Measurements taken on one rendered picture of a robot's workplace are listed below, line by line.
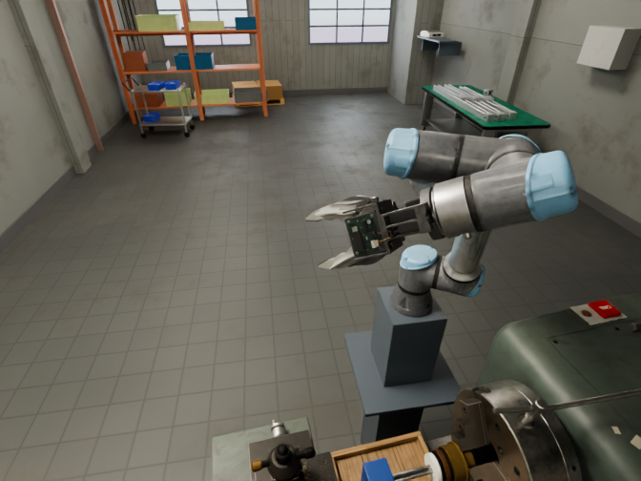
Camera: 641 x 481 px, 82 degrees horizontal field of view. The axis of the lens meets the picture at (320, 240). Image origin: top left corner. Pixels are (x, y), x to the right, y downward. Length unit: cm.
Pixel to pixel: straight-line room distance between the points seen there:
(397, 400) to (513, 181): 122
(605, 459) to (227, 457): 94
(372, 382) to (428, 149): 119
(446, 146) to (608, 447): 78
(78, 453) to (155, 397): 44
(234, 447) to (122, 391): 157
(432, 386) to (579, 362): 62
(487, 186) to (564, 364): 78
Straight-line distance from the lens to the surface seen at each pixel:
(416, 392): 162
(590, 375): 120
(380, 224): 50
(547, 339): 124
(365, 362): 167
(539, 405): 99
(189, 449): 241
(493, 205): 48
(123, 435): 259
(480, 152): 57
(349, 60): 969
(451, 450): 110
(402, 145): 58
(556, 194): 48
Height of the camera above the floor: 206
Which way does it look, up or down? 34 degrees down
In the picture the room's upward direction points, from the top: straight up
